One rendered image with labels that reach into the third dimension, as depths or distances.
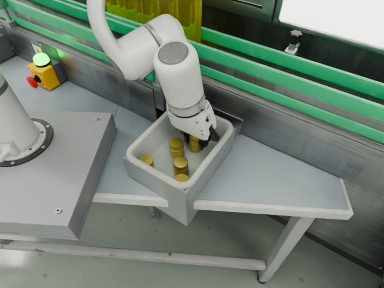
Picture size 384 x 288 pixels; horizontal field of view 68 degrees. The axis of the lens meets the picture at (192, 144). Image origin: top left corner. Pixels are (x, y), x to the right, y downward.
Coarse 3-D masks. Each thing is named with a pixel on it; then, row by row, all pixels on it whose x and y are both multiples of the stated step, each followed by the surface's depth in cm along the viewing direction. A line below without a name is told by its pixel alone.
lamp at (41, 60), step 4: (36, 56) 85; (40, 56) 85; (44, 56) 85; (36, 60) 85; (40, 60) 85; (44, 60) 85; (48, 60) 87; (36, 64) 86; (40, 64) 85; (44, 64) 86; (48, 64) 87
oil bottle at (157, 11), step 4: (156, 0) 68; (160, 0) 68; (164, 0) 67; (168, 0) 67; (156, 4) 69; (160, 4) 68; (164, 4) 68; (168, 4) 67; (156, 8) 70; (160, 8) 69; (164, 8) 69; (168, 8) 68; (156, 12) 71; (160, 12) 70; (164, 12) 69; (168, 12) 69; (172, 12) 69; (156, 16) 72
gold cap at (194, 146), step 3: (189, 135) 70; (192, 135) 69; (189, 138) 69; (192, 138) 69; (195, 138) 69; (198, 138) 69; (189, 141) 70; (192, 141) 69; (195, 141) 68; (198, 141) 68; (189, 144) 71; (192, 144) 70; (195, 144) 69; (198, 144) 69; (189, 147) 72; (192, 147) 71; (195, 147) 70; (198, 147) 70; (192, 150) 71; (195, 150) 71; (198, 150) 71
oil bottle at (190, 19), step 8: (176, 0) 65; (184, 0) 64; (192, 0) 64; (200, 0) 67; (176, 8) 67; (184, 8) 66; (192, 8) 65; (200, 8) 68; (176, 16) 68; (184, 16) 67; (192, 16) 67; (200, 16) 70; (184, 24) 68; (192, 24) 68; (200, 24) 71; (184, 32) 70; (192, 32) 70; (200, 32) 73; (192, 40) 71; (200, 40) 75
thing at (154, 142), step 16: (160, 128) 70; (176, 128) 77; (224, 128) 70; (144, 144) 66; (160, 144) 73; (208, 144) 73; (160, 160) 70; (192, 160) 70; (208, 160) 61; (160, 176) 58; (192, 176) 59
